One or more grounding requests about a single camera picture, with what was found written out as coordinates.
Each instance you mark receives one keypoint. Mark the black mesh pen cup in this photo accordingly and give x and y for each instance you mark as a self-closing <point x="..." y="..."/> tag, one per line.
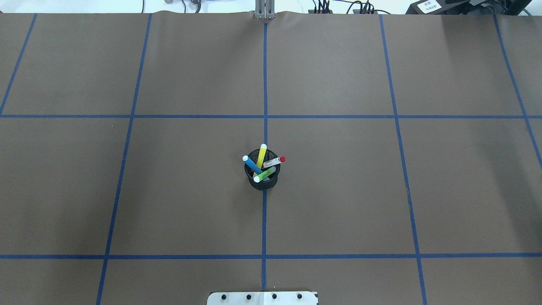
<point x="270" y="181"/>

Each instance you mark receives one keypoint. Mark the aluminium frame post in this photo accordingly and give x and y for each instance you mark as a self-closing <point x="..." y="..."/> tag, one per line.
<point x="264" y="9"/>

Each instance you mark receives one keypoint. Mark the red whiteboard marker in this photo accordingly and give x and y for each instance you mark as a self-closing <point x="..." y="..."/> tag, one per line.
<point x="274" y="162"/>

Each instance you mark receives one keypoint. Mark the green highlighter pen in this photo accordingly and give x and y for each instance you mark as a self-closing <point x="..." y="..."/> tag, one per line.
<point x="264" y="176"/>

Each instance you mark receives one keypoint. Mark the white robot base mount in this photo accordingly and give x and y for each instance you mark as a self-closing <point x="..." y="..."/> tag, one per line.
<point x="264" y="298"/>

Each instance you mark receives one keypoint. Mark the yellow highlighter pen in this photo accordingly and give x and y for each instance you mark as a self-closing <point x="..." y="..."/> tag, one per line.
<point x="261" y="155"/>

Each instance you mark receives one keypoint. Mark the blue highlighter pen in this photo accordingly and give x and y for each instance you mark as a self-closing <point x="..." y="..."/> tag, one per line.
<point x="249" y="162"/>

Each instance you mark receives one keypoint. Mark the brown table mat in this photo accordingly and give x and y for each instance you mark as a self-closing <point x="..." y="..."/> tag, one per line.
<point x="158" y="158"/>

